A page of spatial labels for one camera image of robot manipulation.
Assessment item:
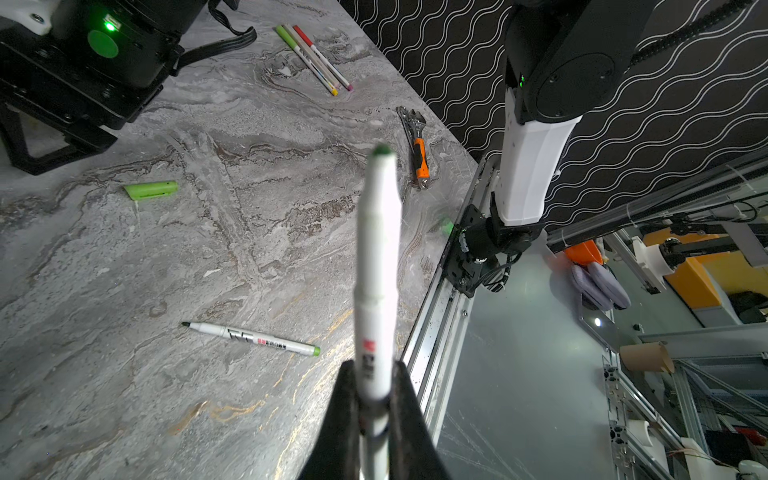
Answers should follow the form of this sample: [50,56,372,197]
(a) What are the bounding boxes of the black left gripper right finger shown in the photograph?
[388,360,450,479]

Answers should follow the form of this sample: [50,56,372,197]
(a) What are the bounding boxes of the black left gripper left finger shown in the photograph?
[298,360,360,480]

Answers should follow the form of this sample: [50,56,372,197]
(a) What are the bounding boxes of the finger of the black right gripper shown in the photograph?
[1,102,117,175]

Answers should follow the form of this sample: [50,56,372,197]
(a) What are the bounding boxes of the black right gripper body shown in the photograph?
[1,35,180,130]

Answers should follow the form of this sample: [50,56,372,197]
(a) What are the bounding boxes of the white pen yellow tip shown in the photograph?
[274,25,338,96]

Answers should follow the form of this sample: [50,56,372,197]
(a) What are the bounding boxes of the white pen green tip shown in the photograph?
[353,144,402,479]

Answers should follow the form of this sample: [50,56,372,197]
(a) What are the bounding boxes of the white pen pink accents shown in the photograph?
[285,25,341,90]

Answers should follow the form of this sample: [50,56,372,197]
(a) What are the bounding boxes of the white pen red cap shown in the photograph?
[293,25,354,92]

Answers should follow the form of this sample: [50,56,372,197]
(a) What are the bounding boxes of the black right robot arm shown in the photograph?
[1,1,746,296]

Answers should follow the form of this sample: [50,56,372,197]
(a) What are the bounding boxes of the green pen cap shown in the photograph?
[123,181,179,201]

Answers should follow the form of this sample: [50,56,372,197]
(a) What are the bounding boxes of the white pen green end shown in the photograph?
[181,322,321,357]

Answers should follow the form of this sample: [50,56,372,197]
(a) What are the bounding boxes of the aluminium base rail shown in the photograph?
[399,155,499,445]

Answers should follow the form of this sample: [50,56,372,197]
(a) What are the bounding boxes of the orange handled metal tool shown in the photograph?
[396,106,431,189]

